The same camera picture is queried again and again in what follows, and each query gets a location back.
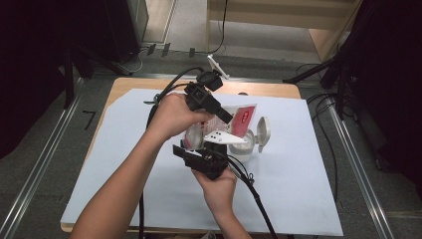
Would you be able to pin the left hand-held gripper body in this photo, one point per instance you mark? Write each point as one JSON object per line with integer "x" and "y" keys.
{"x": 199, "y": 96}

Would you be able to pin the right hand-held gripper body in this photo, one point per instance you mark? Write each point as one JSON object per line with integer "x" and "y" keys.
{"x": 209, "y": 162}

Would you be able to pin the white and red packet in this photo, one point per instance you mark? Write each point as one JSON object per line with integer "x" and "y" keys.
{"x": 244, "y": 118}

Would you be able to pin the glass jar with grey lid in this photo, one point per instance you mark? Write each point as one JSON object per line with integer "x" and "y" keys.
{"x": 263, "y": 129}

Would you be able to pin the person's right hand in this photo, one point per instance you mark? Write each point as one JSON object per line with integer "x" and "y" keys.
{"x": 217, "y": 191}

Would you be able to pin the person's left hand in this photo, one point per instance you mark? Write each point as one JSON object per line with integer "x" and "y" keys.
{"x": 172, "y": 116}

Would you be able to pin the wooden table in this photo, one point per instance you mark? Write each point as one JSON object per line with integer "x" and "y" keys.
{"x": 139, "y": 84}

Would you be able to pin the white paper sheet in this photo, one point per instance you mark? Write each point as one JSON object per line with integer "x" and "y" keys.
{"x": 282, "y": 182}

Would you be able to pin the black cabinet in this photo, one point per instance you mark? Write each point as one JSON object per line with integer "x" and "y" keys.
{"x": 119, "y": 33}

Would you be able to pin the light wooden cabinet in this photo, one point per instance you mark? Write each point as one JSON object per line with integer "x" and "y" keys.
{"x": 265, "y": 16}

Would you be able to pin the black metal stand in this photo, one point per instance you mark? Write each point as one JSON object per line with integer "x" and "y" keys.
{"x": 69, "y": 83}
{"x": 341, "y": 93}

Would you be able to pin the black curtain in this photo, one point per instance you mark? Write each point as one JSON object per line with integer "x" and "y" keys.
{"x": 33, "y": 66}
{"x": 391, "y": 83}

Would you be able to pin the black floor bracket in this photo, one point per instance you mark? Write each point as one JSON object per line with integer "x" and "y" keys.
{"x": 166, "y": 49}
{"x": 192, "y": 52}
{"x": 151, "y": 49}

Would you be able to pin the metal floor rail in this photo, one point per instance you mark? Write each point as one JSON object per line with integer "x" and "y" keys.
{"x": 43, "y": 146}
{"x": 361, "y": 186}

